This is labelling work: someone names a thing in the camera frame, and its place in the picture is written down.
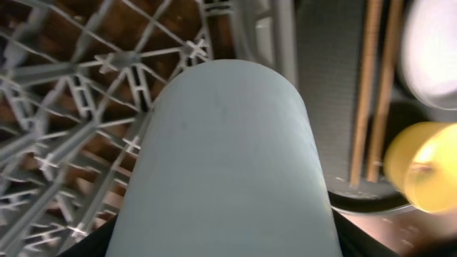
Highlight light blue plastic cup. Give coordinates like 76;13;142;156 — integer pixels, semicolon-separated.
107;60;341;257

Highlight grey plastic dishwasher rack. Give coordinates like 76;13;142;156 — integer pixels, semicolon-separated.
1;0;297;256

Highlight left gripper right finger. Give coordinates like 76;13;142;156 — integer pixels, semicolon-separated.
333;211;398;257

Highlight white round plate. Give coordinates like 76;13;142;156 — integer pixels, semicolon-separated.
399;0;456;110

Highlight wooden chopstick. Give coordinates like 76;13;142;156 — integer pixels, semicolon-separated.
350;0;383;188
366;0;403;183

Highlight round black serving tray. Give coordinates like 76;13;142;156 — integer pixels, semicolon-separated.
296;1;456;213

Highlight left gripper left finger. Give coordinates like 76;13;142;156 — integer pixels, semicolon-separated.
57;215;118;257

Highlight yellow bowl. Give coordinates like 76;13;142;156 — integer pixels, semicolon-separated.
383;122;456;213

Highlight brown food scraps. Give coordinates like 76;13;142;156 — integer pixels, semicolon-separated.
410;162;434;177

